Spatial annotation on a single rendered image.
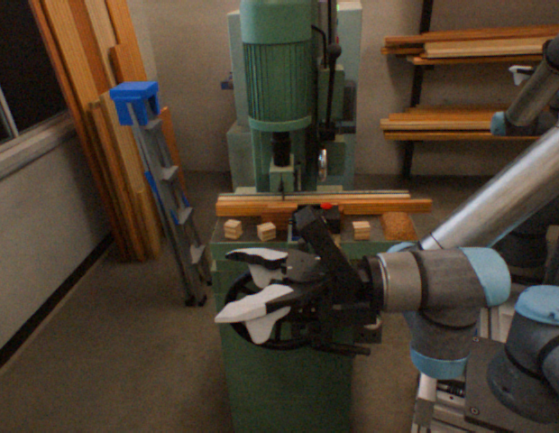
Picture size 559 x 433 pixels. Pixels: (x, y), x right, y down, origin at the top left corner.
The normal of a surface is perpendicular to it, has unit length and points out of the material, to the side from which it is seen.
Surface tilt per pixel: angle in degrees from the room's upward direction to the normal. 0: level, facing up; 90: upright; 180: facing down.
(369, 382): 0
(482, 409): 0
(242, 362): 90
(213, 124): 90
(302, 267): 8
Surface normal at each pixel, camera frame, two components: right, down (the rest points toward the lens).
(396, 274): 0.00, -0.40
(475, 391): -0.04, -0.87
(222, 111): -0.14, 0.51
